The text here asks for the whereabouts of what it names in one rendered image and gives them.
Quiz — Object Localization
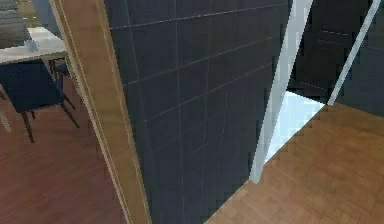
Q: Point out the dark blue chair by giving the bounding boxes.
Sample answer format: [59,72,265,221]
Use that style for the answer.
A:
[49,58,72,88]
[0,59,81,144]

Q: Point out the white dining table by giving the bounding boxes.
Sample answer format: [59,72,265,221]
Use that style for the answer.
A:
[0,26,68,133]

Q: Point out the grey slatted chair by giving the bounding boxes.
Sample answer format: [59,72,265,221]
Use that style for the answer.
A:
[0,0,33,50]

